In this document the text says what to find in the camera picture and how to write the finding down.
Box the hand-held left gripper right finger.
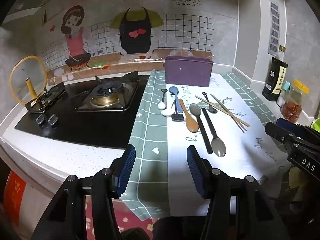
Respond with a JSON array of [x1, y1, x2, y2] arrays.
[[186, 145, 290, 240]]

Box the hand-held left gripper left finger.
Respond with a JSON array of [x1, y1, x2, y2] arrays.
[[32, 144, 137, 240]]

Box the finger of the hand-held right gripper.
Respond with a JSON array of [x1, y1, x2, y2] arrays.
[[276, 117, 320, 145], [265, 122, 304, 153]]

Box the wooden spoon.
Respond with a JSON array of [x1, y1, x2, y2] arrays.
[[179, 98, 200, 133]]

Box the wooden chopstick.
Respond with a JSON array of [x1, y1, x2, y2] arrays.
[[210, 94, 247, 133], [195, 95, 250, 127]]

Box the small black smiley spoon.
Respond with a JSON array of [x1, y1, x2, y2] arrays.
[[202, 92, 218, 113]]

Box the purple utensil box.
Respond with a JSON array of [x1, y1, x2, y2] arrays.
[[164, 54, 214, 85]]

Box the yellow-lidded chili jar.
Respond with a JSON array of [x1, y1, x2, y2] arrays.
[[280, 79, 310, 124]]

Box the teal-lidded small jar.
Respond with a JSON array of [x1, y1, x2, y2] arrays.
[[276, 81, 292, 108]]

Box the red floral floor mat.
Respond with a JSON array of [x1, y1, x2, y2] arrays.
[[84, 194, 160, 240]]

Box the green checked white tablecloth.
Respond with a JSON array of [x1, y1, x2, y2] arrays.
[[117, 69, 298, 220]]

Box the dark sauce bottle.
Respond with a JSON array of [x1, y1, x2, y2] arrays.
[[262, 45, 289, 102]]

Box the black wide spoon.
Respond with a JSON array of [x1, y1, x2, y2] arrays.
[[171, 94, 185, 122]]

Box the black glass gas stove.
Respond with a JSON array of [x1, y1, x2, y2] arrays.
[[14, 70, 150, 149]]

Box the white ceramic spoon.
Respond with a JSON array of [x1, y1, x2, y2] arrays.
[[161, 101, 177, 117]]

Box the brass stove burner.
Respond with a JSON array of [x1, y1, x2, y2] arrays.
[[90, 81, 125, 108]]

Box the blue spoon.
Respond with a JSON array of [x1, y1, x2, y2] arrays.
[[169, 86, 183, 114]]

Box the red patterned panel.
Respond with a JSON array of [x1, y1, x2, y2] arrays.
[[4, 169, 27, 228]]

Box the yellow-rimmed glass pot lid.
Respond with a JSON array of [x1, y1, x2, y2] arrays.
[[9, 55, 48, 105]]

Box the grey spoon with black handle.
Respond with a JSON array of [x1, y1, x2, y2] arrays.
[[201, 107, 227, 158], [189, 103, 213, 154]]

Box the white wall vent grille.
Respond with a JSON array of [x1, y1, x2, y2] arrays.
[[267, 0, 281, 55]]

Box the cartoon wall poster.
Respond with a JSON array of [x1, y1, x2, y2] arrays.
[[5, 0, 217, 85]]

